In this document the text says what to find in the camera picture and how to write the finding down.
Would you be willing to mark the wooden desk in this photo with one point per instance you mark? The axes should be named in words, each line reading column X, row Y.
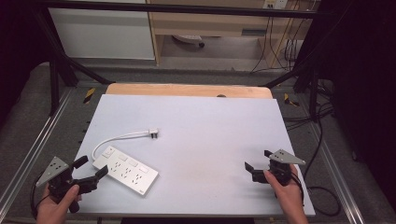
column 218, row 21

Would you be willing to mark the aluminium floor rail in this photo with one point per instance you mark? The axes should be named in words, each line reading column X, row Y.
column 37, row 146
column 336, row 174

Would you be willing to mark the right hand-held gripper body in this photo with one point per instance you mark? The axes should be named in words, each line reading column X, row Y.
column 281, row 169

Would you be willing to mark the white power strip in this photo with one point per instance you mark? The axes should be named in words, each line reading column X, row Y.
column 127, row 171

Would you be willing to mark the white cabinet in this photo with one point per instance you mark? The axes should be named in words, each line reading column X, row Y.
column 99, row 31

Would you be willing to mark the person's left hand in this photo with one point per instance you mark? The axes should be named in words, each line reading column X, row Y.
column 54, row 210

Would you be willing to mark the white wall socket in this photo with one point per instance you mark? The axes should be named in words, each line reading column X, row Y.
column 274, row 3

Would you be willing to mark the person's right hand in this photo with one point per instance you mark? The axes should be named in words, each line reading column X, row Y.
column 288, row 194

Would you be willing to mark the white table mat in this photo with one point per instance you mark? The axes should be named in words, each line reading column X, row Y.
column 202, row 140

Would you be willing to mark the black metal frame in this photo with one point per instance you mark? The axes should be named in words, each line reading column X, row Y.
column 174, row 7

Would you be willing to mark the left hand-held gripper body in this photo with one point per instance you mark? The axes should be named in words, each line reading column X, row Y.
column 54, row 174

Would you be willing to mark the wooden table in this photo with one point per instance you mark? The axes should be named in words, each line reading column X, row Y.
column 186, row 90

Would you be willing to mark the dark curtain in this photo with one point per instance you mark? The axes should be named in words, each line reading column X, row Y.
column 364, row 77
column 18, row 46

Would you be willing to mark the white plug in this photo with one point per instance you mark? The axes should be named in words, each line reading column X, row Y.
column 153, row 132

